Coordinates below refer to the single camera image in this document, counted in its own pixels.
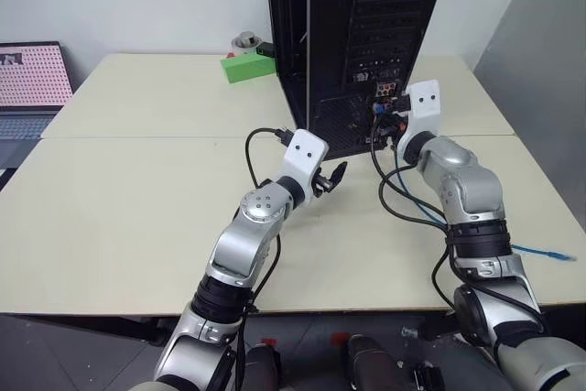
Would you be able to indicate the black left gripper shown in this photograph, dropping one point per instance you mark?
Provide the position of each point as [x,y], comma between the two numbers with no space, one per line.
[322,181]

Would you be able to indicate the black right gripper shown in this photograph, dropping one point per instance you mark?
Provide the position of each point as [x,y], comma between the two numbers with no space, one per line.
[404,109]

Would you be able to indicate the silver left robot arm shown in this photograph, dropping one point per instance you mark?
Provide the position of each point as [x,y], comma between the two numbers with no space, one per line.
[256,221]

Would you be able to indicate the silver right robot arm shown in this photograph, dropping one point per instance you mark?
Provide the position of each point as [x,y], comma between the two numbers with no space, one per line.
[471,189]

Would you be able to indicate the black computer tower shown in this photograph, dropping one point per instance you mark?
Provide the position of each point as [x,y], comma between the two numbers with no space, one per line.
[329,34]

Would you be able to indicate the small black device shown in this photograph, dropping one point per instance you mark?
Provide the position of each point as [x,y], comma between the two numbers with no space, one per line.
[266,49]

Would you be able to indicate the green rectangular box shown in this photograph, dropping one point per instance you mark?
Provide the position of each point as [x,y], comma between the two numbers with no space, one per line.
[247,68]

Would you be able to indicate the grey round tape roll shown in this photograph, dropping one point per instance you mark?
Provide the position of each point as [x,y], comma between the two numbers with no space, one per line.
[246,40]

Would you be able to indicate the dark rounded shape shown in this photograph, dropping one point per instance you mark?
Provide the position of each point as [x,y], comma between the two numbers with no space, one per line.
[428,377]
[371,363]
[263,368]

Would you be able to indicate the open grey laptop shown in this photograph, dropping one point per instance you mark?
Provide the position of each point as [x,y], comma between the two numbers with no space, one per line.
[29,84]

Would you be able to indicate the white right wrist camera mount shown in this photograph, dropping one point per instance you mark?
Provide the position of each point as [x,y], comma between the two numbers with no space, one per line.
[426,109]

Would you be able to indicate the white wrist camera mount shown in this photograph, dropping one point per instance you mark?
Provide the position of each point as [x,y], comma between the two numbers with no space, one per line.
[426,109]
[304,153]

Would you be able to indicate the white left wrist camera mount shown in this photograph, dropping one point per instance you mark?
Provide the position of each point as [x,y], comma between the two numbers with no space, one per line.
[304,153]

